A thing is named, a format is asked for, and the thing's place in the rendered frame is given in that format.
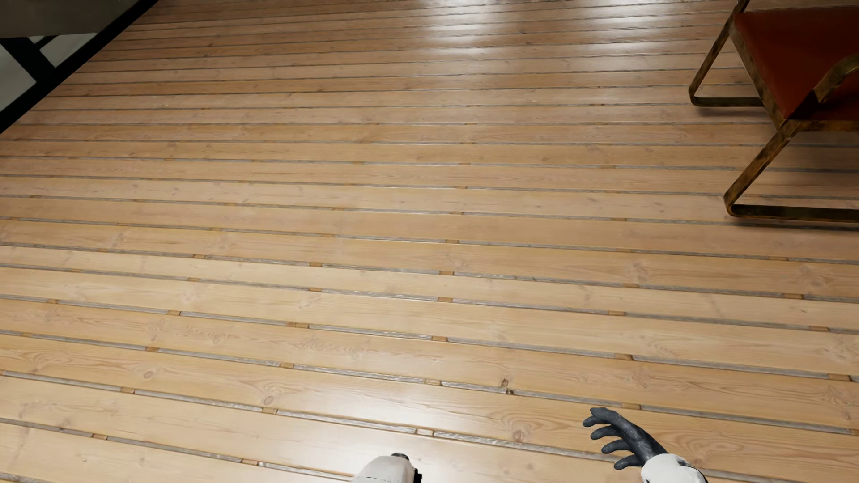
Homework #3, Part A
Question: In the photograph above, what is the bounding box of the red chair with brass frame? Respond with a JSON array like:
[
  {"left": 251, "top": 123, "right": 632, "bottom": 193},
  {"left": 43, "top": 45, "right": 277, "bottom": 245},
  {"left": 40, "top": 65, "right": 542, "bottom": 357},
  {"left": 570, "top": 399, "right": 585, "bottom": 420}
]
[{"left": 689, "top": 0, "right": 859, "bottom": 224}]

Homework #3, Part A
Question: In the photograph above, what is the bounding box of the black window frame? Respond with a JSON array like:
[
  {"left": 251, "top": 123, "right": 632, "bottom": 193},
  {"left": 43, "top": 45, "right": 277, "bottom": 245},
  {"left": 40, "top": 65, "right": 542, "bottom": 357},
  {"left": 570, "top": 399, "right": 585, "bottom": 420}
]
[{"left": 0, "top": 0, "right": 159, "bottom": 134}]

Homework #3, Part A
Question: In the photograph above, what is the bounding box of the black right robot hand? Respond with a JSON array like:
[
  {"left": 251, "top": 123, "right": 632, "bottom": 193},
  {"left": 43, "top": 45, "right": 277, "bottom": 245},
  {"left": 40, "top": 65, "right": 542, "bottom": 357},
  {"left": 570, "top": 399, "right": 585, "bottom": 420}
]
[{"left": 583, "top": 407, "right": 668, "bottom": 470}]

